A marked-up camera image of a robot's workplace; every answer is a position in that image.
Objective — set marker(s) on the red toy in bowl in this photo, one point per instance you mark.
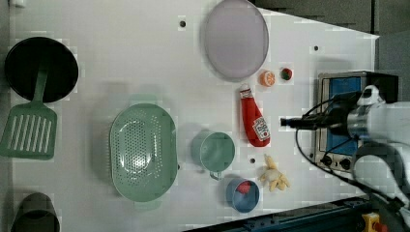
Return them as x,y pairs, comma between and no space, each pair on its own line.
244,187

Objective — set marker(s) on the black cylinder cup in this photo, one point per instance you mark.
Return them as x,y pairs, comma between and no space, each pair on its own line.
36,213

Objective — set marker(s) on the red strawberry toy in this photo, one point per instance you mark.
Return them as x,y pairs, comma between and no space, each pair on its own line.
286,74

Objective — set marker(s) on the blue bowl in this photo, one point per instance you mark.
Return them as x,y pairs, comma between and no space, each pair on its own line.
242,203

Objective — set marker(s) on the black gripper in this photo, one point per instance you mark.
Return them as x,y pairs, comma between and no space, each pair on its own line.
333,118

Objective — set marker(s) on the grey round plate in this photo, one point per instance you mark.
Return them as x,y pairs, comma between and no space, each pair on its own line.
236,38

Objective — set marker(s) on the green metal cup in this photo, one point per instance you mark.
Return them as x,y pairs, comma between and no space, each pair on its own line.
214,151

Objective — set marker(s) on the yellow red emergency button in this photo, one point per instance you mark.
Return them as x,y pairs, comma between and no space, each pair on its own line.
373,224

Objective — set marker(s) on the black round pan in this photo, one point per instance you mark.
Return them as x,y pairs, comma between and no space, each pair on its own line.
32,56

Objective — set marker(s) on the black toaster oven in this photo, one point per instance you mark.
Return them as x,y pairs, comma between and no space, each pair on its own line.
343,90

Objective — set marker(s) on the peeled banana toy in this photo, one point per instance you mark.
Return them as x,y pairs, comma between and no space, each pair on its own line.
272,177

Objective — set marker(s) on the orange slice toy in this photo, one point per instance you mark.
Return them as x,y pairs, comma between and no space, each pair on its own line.
267,78

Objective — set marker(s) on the red plush ketchup bottle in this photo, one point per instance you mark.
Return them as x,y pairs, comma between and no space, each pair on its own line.
256,128

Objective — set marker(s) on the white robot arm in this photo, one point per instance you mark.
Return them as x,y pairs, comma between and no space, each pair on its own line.
365,116

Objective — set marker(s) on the green oval strainer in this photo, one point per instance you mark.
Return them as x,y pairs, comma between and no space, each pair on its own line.
143,154

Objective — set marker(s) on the green slotted spatula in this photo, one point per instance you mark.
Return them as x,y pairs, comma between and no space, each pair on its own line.
30,131

